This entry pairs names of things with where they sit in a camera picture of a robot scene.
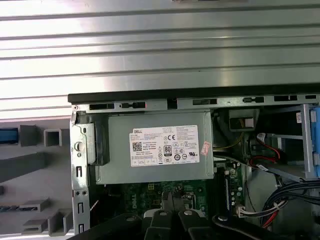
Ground metal drive cage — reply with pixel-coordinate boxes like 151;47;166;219
273;102;320;182

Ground CPU socket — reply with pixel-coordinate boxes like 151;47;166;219
159;190;201;213

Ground yellow wires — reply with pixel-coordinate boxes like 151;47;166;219
213;117;246;154

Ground black RAM slot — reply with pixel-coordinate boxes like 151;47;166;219
224;169;232;212
215;166;225;213

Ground black cable bundle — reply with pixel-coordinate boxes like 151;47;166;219
258;178;320;230

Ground blue plastic drive latch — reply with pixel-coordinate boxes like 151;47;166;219
308;104;320;179

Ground green motherboard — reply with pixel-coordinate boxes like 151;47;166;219
88;161;249;230

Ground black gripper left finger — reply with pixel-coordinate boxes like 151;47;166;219
72;191;176;240

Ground grey power supply unit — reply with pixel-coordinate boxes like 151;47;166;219
96;111;216;186

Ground black PC case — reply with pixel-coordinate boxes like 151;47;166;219
67;92;320;240

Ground grey parts rack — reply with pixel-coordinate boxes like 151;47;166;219
0;123;76;238

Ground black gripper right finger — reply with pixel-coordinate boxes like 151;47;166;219
172;190;279;240

